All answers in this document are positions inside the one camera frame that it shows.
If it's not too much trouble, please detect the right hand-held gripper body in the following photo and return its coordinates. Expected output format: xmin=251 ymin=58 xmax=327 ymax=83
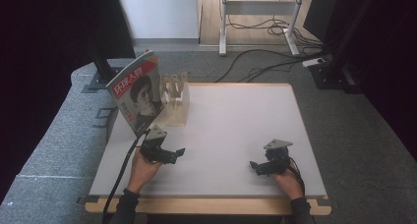
xmin=263 ymin=139 xmax=294 ymax=175

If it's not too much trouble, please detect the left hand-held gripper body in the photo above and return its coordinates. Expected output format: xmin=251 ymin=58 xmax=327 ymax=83
xmin=140 ymin=124 xmax=168 ymax=163

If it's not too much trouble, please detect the translucent file rack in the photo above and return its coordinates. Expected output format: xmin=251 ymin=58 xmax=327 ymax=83
xmin=158 ymin=71 xmax=192 ymax=128

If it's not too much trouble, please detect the magazine with portrait cover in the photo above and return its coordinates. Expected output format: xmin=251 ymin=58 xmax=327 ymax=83
xmin=104 ymin=49 xmax=165 ymax=138

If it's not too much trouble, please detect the person's right hand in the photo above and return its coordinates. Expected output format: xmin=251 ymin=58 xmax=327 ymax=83
xmin=270 ymin=167 xmax=306 ymax=202

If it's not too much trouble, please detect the person's left hand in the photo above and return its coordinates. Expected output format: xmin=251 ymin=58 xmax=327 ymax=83
xmin=126 ymin=147 xmax=164 ymax=196

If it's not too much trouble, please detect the light grey table mat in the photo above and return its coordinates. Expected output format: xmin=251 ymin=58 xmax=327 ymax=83
xmin=89 ymin=84 xmax=328 ymax=199

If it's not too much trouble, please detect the white power strip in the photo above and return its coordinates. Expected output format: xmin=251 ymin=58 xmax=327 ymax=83
xmin=301 ymin=57 xmax=327 ymax=69

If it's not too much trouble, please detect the black curtain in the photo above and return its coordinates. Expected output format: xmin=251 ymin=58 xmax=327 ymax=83
xmin=0 ymin=0 xmax=138 ymax=198

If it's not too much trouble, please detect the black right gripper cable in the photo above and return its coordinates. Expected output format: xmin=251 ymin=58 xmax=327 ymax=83
xmin=287 ymin=156 xmax=308 ymax=198

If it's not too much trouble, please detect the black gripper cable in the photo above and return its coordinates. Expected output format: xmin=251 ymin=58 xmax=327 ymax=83
xmin=100 ymin=129 xmax=151 ymax=224
xmin=287 ymin=156 xmax=308 ymax=198

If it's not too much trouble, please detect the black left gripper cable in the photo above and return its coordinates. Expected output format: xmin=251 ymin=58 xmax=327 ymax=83
xmin=100 ymin=129 xmax=151 ymax=224

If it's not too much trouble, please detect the black stand with base plate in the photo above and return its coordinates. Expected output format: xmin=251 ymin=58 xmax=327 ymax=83
xmin=87 ymin=36 xmax=131 ymax=91
xmin=308 ymin=0 xmax=382 ymax=91

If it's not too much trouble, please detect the long black floor cable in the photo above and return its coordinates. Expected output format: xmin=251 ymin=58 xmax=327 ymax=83
xmin=213 ymin=48 xmax=328 ymax=84

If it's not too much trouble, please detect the tangle of black floor cables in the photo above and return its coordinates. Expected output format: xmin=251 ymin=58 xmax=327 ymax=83
xmin=225 ymin=17 xmax=326 ymax=49

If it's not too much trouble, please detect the white metal desk frame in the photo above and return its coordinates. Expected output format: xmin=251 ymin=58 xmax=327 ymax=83
xmin=218 ymin=0 xmax=308 ymax=57

